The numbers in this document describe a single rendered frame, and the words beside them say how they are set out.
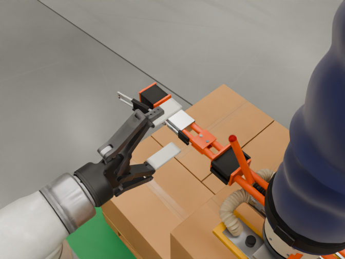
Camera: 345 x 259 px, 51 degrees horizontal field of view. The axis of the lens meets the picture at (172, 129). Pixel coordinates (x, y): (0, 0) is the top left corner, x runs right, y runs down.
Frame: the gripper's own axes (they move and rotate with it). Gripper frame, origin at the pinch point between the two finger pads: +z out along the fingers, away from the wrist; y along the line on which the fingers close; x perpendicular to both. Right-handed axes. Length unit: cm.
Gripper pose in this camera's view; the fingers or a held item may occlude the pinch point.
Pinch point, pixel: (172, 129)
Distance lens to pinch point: 70.0
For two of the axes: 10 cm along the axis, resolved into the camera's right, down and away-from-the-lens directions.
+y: 0.0, 6.2, 7.9
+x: 6.6, 5.9, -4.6
